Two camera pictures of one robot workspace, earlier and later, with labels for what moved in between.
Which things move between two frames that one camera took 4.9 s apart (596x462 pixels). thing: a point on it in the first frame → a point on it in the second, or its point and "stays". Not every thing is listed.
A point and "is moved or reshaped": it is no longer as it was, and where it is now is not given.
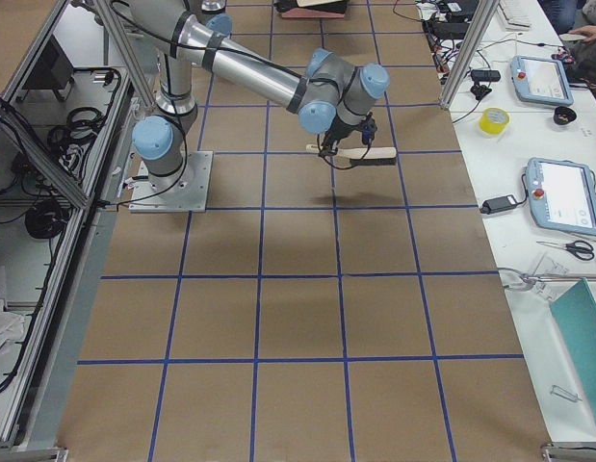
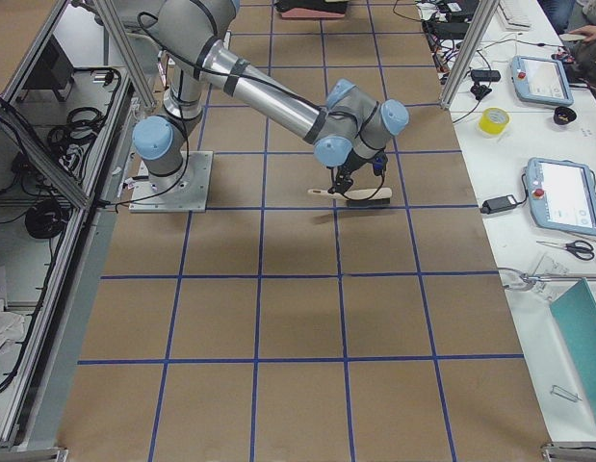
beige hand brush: (361, 156) is moved or reshaped
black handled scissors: (583, 249) stays
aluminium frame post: (484, 12) stays
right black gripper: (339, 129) → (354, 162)
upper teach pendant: (541, 80) stays
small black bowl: (563, 115) stays
